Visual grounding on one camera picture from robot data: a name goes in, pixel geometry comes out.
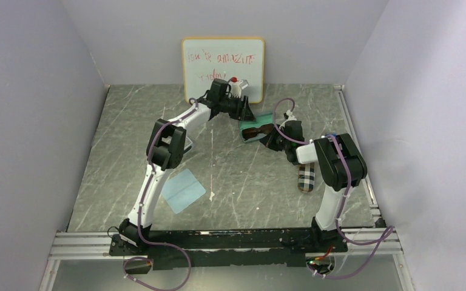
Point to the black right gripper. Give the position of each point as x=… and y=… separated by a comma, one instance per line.
x=269, y=141

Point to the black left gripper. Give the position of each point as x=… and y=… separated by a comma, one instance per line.
x=243, y=113

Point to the blue glasses case green lining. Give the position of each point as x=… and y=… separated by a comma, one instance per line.
x=266, y=118

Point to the brown tortoise sunglasses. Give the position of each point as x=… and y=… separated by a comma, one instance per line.
x=255, y=133

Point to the plaid glasses case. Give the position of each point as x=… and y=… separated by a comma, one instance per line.
x=306, y=177

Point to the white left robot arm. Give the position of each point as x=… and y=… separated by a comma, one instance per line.
x=165, y=149

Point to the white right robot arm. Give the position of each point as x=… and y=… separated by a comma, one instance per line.
x=340, y=163

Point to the yellow framed whiteboard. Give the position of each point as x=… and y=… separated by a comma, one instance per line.
x=206, y=59

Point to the light blue cloth left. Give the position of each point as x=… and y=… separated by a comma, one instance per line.
x=182, y=190

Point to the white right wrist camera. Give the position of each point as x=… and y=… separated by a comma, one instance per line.
x=288, y=116

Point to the white frame sunglasses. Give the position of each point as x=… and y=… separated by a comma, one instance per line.
x=188, y=145

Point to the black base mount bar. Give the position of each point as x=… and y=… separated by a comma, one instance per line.
x=244, y=247

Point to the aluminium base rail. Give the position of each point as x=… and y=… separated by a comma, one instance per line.
x=252, y=228

